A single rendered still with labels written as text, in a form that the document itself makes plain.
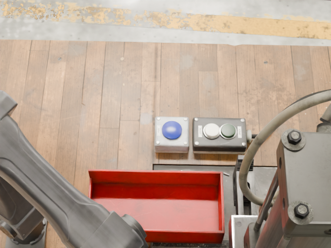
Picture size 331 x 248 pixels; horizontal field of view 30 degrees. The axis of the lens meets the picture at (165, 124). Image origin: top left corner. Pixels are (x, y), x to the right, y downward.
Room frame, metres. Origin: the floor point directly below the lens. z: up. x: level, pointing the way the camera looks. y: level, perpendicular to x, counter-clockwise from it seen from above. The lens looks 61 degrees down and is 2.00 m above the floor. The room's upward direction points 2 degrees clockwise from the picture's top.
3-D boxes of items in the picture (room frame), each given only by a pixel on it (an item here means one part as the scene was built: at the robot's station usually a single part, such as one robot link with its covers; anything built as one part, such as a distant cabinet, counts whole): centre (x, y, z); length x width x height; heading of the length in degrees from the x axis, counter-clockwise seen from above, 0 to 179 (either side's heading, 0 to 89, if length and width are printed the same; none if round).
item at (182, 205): (0.43, 0.02, 0.93); 0.25 x 0.12 x 0.06; 90
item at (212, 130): (0.59, -0.09, 0.93); 0.03 x 0.03 x 0.02
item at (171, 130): (0.59, -0.01, 0.93); 0.04 x 0.04 x 0.02
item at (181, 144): (0.59, -0.01, 0.90); 0.07 x 0.07 x 0.06; 0
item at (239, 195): (0.41, -0.15, 0.95); 0.15 x 0.03 x 0.10; 0
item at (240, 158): (0.48, -0.15, 0.95); 0.06 x 0.03 x 0.09; 0
